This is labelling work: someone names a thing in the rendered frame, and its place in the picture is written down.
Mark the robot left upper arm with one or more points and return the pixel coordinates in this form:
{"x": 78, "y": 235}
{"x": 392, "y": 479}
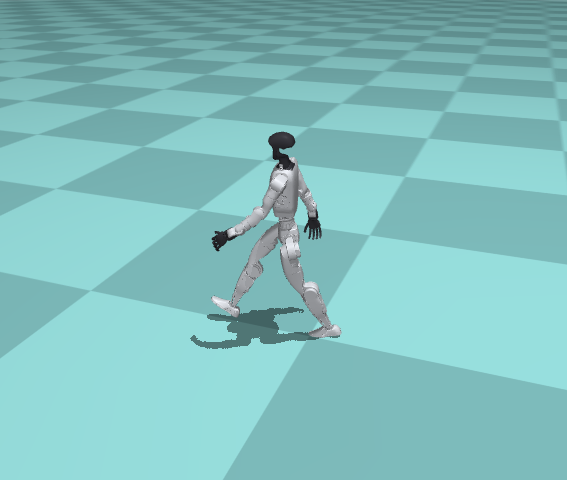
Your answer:
{"x": 276, "y": 187}

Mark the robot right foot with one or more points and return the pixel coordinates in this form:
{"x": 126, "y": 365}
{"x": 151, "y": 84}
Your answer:
{"x": 224, "y": 304}

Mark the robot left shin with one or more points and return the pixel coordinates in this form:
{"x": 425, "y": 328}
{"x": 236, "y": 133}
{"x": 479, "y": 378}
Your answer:
{"x": 316, "y": 305}

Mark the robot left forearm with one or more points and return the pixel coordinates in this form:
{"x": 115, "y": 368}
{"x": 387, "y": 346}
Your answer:
{"x": 250, "y": 221}

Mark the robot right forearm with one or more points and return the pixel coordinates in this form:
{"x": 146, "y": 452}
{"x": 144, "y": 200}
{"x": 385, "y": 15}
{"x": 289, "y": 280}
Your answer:
{"x": 309, "y": 203}

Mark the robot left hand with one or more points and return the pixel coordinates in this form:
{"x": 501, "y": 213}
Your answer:
{"x": 221, "y": 238}

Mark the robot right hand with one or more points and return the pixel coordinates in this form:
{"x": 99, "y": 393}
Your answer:
{"x": 313, "y": 224}

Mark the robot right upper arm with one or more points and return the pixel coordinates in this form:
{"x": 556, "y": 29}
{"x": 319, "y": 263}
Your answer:
{"x": 302, "y": 188}

